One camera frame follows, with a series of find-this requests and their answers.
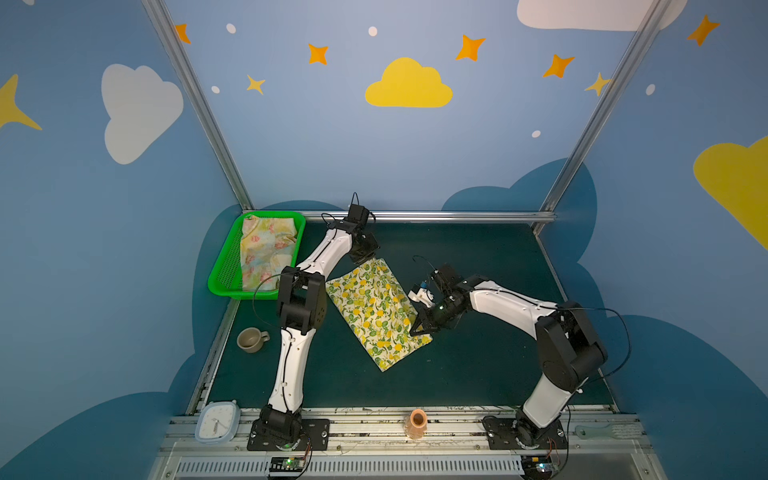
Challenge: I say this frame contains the left side frame rail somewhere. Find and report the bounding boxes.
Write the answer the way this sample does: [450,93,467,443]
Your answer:
[185,299,240,416]

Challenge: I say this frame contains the front aluminium rail bed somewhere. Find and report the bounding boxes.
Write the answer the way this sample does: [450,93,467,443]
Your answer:
[149,405,666,479]

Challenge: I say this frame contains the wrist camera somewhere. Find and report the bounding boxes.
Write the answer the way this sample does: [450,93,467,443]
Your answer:
[408,264,463,308]
[344,204,371,228]

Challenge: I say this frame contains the lemon print skirt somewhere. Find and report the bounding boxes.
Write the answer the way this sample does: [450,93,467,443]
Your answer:
[326,258,432,372]

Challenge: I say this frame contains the right side frame rail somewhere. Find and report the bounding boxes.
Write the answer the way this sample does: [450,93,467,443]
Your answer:
[532,223,620,414]

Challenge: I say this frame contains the green plastic basket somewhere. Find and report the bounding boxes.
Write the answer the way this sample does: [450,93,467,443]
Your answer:
[208,211,306,300]

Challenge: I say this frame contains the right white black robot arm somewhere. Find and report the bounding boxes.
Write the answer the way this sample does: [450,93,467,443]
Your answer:
[408,271,608,438]

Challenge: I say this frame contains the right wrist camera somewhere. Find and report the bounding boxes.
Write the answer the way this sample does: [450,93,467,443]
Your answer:
[408,264,463,308]

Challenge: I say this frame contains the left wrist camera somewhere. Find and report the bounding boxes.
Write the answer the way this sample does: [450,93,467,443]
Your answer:
[344,204,371,228]

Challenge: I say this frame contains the right controller board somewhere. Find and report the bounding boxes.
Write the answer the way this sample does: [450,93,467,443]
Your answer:
[520,456,557,480]

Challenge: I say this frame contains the controller board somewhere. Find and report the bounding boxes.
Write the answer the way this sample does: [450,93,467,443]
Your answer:
[268,456,308,478]
[520,456,557,480]

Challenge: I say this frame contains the right aluminium frame post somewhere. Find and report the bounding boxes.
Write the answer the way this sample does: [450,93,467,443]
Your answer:
[539,0,672,222]

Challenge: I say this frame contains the left aluminium frame post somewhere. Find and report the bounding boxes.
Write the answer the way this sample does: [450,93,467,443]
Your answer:
[141,0,254,211]

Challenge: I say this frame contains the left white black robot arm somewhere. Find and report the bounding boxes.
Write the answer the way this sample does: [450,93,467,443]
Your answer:
[255,211,379,448]

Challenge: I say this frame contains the white square clock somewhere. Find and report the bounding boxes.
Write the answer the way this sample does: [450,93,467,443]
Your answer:
[195,400,241,445]

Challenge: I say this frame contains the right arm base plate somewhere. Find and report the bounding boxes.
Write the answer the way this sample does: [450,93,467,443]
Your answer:
[481,415,568,450]

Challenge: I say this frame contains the rear aluminium frame rail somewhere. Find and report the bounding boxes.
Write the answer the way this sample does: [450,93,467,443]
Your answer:
[299,209,557,224]

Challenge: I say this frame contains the left controller board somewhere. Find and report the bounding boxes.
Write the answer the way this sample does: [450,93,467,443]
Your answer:
[268,456,308,478]

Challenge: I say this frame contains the aluminium frame post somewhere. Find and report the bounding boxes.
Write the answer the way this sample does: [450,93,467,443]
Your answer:
[539,0,672,222]
[141,0,254,211]

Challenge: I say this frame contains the beige ceramic mug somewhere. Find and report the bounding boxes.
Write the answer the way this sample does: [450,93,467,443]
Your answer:
[236,327,270,354]

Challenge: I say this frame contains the orange ribbed cup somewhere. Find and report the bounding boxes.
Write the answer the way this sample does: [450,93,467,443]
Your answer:
[404,409,428,440]

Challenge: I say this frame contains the pink floral skirt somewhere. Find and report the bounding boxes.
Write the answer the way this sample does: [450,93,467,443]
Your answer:
[240,216,298,293]

